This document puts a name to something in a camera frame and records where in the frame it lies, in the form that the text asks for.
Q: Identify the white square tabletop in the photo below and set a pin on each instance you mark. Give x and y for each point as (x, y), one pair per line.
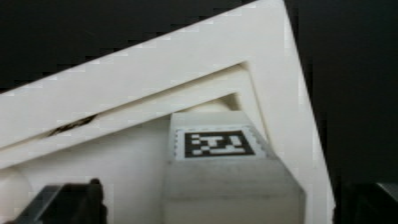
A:
(86, 120)

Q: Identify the white leg with tag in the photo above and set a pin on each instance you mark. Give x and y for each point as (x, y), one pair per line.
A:
(230, 186)

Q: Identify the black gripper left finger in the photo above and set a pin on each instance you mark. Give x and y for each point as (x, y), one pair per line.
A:
(67, 204)

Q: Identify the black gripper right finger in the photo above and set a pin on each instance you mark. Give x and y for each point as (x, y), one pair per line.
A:
(376, 203)

